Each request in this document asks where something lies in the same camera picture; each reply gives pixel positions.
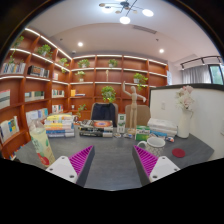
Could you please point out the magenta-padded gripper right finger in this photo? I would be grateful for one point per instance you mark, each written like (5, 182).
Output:
(163, 167)

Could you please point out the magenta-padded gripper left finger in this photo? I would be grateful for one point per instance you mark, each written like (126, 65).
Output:
(61, 168)

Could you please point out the yellow drink bottle white cap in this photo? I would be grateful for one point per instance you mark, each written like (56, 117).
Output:
(41, 146)

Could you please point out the flat round red coaster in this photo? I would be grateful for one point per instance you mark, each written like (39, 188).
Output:
(178, 153)

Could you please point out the white mug triangle pattern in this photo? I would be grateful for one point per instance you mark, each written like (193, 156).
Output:
(155, 143)

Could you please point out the small red blue packet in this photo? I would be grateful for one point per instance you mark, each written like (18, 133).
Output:
(169, 139)

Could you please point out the green white box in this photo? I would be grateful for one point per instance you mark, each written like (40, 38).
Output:
(142, 133)

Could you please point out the stack of white books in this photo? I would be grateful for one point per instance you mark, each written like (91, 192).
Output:
(162, 126)

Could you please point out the stack of colourful books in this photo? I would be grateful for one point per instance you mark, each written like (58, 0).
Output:
(60, 126)

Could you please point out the white vase with pale flowers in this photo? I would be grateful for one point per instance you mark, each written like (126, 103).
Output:
(184, 125)

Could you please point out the stack of dark books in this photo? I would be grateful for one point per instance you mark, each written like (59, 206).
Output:
(96, 128)

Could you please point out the tan chair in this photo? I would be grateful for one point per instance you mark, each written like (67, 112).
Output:
(143, 115)

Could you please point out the small green white carton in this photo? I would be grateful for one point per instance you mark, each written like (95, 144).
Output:
(121, 123)

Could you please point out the wooden artist mannequin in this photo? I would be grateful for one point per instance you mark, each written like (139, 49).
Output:
(133, 106)

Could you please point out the dark office chair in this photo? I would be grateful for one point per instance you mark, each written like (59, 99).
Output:
(103, 111)

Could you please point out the wooden shelf unit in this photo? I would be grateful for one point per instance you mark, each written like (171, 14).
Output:
(33, 86)

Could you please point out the grey curtain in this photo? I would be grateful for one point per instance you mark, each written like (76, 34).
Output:
(196, 75)

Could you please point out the window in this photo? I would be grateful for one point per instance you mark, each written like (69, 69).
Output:
(216, 75)

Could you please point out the recessed ceiling spotlight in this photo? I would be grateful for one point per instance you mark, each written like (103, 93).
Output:
(80, 44)
(161, 50)

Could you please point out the ceiling air vent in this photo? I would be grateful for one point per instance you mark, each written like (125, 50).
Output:
(145, 29)

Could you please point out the multi-bulb ceiling lamp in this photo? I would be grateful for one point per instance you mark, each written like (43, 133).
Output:
(125, 20)

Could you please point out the black track light rail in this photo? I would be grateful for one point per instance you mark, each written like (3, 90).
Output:
(200, 59)

